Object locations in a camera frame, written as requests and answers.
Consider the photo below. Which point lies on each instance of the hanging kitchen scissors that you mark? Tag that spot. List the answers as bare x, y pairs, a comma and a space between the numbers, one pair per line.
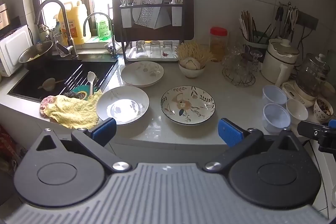
293, 19

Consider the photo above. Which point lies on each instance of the glass electric kettle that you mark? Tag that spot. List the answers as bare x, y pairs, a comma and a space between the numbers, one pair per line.
313, 73

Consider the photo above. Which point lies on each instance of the chopstick holder with chopsticks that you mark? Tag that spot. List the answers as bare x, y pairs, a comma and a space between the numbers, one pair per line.
252, 29

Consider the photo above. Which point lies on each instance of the white microwave oven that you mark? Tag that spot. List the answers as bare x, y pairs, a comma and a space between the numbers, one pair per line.
13, 49

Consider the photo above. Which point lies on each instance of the black wall rail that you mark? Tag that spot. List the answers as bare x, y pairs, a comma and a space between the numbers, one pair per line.
309, 20

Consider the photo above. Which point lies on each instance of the white ceramic bowl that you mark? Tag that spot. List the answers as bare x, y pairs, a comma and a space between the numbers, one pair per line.
296, 111

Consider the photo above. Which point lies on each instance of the drinking glass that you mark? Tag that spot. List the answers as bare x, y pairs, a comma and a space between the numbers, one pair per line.
140, 48
155, 47
168, 47

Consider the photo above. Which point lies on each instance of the floral plate dark rim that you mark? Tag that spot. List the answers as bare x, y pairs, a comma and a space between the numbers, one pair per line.
187, 104

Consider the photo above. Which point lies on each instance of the cream kettle base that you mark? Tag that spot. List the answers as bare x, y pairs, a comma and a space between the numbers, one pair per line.
291, 91

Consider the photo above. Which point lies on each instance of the small leaf-print bowl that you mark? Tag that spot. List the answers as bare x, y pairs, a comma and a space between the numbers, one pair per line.
323, 109

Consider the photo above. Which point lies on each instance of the green dish soap bottle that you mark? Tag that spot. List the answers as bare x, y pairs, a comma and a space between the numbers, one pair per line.
103, 26

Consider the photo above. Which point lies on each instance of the black kitchen sink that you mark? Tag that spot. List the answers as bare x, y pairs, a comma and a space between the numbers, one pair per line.
52, 70

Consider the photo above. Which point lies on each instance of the translucent plastic bowl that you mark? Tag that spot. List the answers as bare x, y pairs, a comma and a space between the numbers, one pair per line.
274, 95
277, 117

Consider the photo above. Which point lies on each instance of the white drip tray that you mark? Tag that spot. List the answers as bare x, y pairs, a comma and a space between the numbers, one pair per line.
152, 56

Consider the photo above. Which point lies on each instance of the plastic jar red lid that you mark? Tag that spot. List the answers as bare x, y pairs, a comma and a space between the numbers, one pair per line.
218, 44

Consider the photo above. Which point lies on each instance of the yellow detergent bottle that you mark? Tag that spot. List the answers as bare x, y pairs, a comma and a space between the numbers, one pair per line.
74, 22

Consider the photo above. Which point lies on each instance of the tall steel faucet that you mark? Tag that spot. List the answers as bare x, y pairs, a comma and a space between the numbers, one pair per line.
53, 16

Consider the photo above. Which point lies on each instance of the bundle of dried noodles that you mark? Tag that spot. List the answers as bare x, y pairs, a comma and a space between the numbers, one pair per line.
194, 52

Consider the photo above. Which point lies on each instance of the yellow dish cloth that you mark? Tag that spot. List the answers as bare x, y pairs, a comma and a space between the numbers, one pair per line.
74, 112

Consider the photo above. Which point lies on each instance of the patterned kitchen cleaver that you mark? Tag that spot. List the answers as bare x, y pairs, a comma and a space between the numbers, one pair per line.
148, 10

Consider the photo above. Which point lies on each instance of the small steel faucet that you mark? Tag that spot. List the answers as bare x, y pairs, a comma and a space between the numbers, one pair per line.
101, 27

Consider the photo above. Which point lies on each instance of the white electric cooking pot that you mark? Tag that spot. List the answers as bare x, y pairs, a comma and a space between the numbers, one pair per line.
279, 62

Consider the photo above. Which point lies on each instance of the dark brown cutting board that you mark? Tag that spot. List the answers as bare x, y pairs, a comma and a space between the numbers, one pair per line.
183, 11

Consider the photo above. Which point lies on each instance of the white plate faint leaf print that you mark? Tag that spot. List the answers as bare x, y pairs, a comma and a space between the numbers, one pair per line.
126, 104

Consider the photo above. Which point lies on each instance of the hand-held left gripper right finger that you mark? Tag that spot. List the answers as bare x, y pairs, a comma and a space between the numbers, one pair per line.
231, 132

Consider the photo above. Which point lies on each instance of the white plastic spoon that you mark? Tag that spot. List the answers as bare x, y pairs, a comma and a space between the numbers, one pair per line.
90, 81

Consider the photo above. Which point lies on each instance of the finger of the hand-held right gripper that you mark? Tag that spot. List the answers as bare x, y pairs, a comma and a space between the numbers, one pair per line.
312, 130

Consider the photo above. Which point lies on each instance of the white plate faint flower print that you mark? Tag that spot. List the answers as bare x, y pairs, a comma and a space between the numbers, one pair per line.
141, 74

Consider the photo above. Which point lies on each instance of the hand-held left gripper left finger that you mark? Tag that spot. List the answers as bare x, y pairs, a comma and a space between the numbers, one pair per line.
105, 130

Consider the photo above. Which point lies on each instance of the black dish rack with utensils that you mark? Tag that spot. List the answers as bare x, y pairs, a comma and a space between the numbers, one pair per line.
151, 5

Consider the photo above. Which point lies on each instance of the stainless steel bowl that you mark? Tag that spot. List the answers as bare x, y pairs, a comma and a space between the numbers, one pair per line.
35, 54

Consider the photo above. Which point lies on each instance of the pink crochet cloth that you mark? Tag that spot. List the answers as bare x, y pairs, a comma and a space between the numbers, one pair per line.
45, 106

